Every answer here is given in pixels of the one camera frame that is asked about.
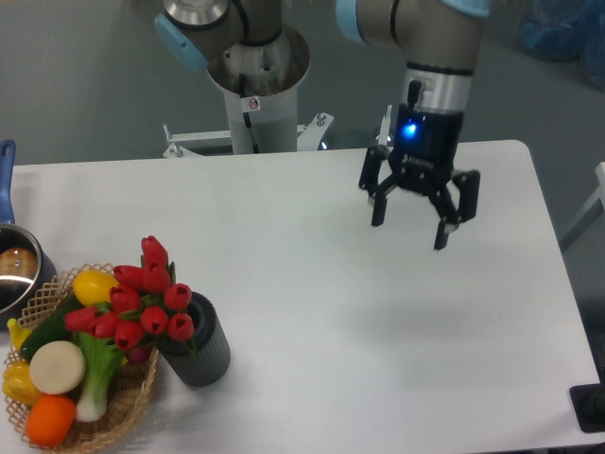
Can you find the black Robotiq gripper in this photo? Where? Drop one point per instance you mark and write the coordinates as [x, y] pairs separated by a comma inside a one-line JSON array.
[[425, 144]]

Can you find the red tulip bouquet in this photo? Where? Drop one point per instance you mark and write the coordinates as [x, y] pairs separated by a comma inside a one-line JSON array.
[[147, 305]]

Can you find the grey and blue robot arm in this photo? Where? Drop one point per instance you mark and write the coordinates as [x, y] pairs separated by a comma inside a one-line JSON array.
[[441, 39]]

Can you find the dark grey ribbed vase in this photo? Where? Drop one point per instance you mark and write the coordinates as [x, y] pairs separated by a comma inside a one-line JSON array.
[[212, 356]]

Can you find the blue plastic bags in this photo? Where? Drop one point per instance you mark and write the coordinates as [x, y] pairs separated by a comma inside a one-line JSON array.
[[565, 31]]

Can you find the black device at table edge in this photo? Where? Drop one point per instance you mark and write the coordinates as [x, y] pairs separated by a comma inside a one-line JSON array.
[[588, 404]]

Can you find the red radish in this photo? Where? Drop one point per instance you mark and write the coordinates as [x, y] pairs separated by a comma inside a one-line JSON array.
[[138, 355]]

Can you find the yellow squash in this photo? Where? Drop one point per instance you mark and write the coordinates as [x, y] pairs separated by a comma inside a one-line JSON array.
[[92, 286]]

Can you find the green bok choy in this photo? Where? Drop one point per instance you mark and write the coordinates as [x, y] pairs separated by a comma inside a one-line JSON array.
[[102, 362]]

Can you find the dark green cucumber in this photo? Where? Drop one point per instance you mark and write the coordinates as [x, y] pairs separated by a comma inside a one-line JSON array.
[[50, 329]]

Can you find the woven wicker basket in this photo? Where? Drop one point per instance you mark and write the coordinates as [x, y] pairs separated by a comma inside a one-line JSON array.
[[129, 390]]

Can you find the cream round bun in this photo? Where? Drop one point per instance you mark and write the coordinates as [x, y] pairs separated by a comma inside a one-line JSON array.
[[57, 367]]

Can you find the yellow banana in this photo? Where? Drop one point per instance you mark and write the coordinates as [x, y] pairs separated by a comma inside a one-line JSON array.
[[17, 333]]

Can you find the orange fruit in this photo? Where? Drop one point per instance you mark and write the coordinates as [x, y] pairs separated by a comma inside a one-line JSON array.
[[50, 420]]

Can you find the yellow bell pepper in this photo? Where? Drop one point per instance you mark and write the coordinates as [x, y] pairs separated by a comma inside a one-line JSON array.
[[18, 385]]

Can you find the white metal base frame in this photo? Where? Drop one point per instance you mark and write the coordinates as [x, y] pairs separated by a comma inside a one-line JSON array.
[[318, 134]]

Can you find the white table leg frame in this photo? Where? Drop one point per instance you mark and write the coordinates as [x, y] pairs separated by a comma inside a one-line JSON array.
[[588, 213]]

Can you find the blue handled saucepan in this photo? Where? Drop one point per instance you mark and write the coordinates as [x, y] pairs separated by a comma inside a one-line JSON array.
[[24, 264]]

